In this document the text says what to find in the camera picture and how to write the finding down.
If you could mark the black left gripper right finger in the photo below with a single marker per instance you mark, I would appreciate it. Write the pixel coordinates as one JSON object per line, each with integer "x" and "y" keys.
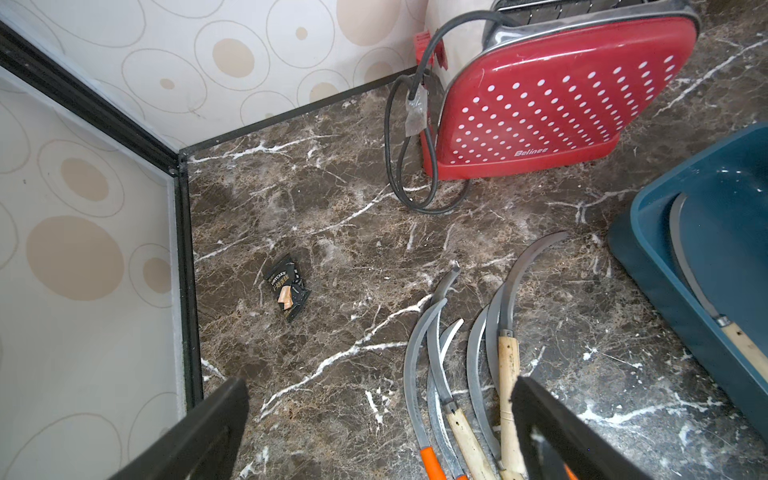
{"x": 556, "y": 444}

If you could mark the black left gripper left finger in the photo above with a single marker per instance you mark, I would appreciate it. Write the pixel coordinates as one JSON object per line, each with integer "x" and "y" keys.
{"x": 203, "y": 445}

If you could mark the teal plastic storage box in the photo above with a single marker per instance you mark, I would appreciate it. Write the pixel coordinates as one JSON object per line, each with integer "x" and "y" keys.
{"x": 695, "y": 242}

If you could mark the black snack packet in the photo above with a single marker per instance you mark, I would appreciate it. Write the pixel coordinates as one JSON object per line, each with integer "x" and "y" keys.
{"x": 288, "y": 286}

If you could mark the red dotted toaster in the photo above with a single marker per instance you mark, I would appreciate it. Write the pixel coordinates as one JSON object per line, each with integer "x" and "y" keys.
{"x": 554, "y": 87}

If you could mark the orange handle sickle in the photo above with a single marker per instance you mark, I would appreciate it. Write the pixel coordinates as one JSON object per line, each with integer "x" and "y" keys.
{"x": 429, "y": 459}
{"x": 442, "y": 438}

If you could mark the orange handle sickle far left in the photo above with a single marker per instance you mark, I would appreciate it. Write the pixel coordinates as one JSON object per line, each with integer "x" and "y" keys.
{"x": 429, "y": 459}

